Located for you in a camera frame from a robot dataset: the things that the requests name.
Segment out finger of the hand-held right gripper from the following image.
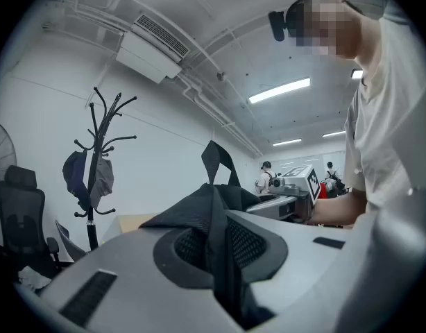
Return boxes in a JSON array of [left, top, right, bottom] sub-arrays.
[[246, 195, 297, 221]]

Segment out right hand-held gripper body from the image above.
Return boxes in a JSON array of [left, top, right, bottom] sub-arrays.
[[267, 164, 322, 224]]

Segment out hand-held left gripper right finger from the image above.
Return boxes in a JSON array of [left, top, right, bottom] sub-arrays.
[[226, 191, 426, 333]]

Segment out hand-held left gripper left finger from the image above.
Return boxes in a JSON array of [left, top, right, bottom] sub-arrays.
[[14, 227, 247, 333]]

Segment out black metal coat rack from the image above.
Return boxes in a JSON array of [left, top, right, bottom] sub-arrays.
[[73, 87, 138, 253]]

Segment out person's right forearm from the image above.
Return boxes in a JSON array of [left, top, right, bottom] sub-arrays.
[[312, 188, 369, 227]]

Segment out light wooden table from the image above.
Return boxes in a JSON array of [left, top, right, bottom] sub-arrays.
[[111, 212, 162, 237]]

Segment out crumpled white cloth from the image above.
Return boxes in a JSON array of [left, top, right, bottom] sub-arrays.
[[17, 266, 53, 293]]

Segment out person's white t-shirt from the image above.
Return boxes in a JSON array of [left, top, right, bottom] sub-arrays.
[[343, 1, 426, 216]]

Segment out grey cap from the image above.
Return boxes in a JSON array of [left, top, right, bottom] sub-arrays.
[[90, 155, 115, 210]]

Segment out white ceiling pipes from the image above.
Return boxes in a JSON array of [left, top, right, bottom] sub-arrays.
[[42, 0, 264, 157]]

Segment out dark blue cap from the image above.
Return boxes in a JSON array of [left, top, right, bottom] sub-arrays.
[[62, 150, 92, 212]]

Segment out black mesh office chair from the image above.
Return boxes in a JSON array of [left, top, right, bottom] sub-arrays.
[[0, 164, 62, 278]]

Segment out person's head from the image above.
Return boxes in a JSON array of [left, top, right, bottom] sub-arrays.
[[285, 0, 366, 61]]

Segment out black standing fan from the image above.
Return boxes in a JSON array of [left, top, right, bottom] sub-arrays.
[[0, 119, 18, 244]]

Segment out white ceiling air conditioner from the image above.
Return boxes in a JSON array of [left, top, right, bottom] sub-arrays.
[[114, 11, 191, 85]]

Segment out black head-worn camera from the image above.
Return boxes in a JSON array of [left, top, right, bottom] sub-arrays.
[[268, 10, 289, 43]]

